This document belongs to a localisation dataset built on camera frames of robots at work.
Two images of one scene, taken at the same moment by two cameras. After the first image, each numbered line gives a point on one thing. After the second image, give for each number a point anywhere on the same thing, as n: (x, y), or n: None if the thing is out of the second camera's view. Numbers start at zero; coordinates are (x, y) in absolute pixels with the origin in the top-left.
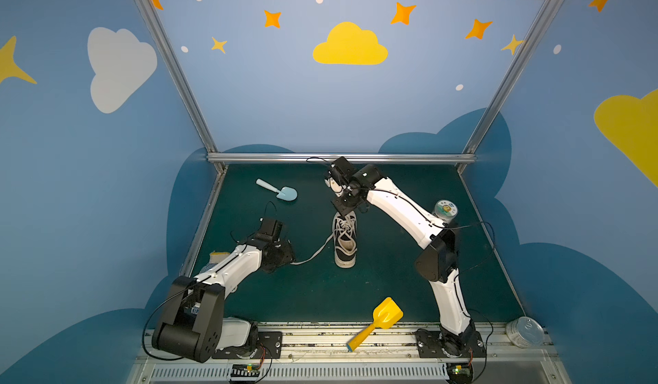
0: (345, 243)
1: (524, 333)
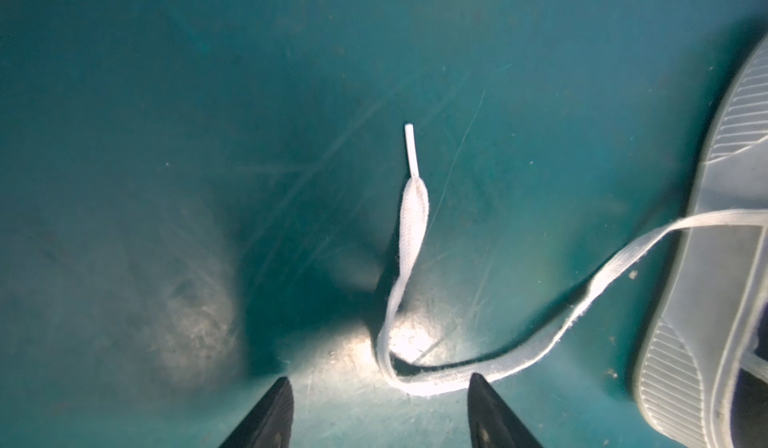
0: (701, 378)
1: None
